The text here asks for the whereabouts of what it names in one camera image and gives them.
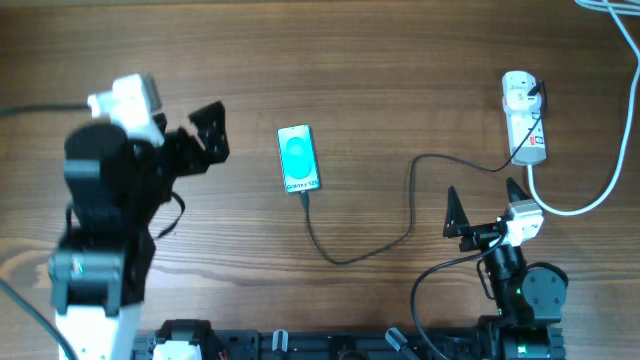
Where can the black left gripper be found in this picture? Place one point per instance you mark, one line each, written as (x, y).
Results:
(215, 135)

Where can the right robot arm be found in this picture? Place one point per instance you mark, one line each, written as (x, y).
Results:
(529, 297)

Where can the white power strip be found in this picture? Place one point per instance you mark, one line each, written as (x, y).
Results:
(527, 143)

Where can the white USB charger plug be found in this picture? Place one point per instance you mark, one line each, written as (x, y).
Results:
(519, 101)

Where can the Galaxy S25 smartphone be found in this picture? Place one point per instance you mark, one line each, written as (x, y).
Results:
(298, 159)

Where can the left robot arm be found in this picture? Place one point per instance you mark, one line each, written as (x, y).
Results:
(117, 184)

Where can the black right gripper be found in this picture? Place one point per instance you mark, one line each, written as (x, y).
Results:
(458, 225)

